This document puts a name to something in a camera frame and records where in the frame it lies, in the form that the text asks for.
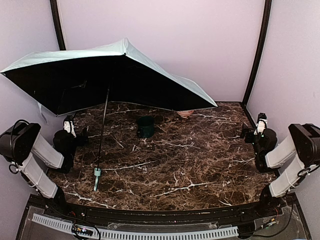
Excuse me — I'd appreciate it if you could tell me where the dark green mug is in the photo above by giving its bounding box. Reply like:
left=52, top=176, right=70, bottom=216
left=136, top=115, right=155, bottom=138

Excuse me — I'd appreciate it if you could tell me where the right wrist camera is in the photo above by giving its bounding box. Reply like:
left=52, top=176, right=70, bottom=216
left=253, top=112, right=268, bottom=135

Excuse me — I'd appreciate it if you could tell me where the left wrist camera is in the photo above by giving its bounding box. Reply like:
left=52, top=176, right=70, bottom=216
left=63, top=115, right=77, bottom=138

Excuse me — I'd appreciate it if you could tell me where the white slotted cable duct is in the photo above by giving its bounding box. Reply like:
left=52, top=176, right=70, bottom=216
left=31, top=213, right=239, bottom=240

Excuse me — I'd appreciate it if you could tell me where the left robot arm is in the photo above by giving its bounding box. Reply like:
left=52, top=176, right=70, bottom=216
left=0, top=119, right=89, bottom=212

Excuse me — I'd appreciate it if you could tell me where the black corner post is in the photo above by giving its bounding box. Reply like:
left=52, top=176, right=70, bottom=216
left=242, top=0, right=272, bottom=107
left=49, top=0, right=66, bottom=51

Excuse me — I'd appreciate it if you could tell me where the mint green folding umbrella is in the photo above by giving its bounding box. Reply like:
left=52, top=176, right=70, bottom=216
left=0, top=37, right=218, bottom=192

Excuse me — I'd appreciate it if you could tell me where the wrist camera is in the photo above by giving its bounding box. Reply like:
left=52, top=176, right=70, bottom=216
left=63, top=115, right=77, bottom=138
left=253, top=112, right=268, bottom=135

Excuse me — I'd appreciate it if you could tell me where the black corner post right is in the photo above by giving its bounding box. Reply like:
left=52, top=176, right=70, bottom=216
left=242, top=0, right=272, bottom=107

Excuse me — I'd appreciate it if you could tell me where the black corner post left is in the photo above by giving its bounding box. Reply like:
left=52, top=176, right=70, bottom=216
left=49, top=0, right=66, bottom=51

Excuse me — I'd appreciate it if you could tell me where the black front rail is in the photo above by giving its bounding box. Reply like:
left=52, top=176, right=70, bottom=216
left=22, top=193, right=300, bottom=227

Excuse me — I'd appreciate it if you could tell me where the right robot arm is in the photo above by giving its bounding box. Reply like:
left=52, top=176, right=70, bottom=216
left=240, top=120, right=320, bottom=216

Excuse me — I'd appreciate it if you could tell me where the red patterned white bowl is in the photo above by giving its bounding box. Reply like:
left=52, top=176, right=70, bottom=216
left=177, top=110, right=194, bottom=118

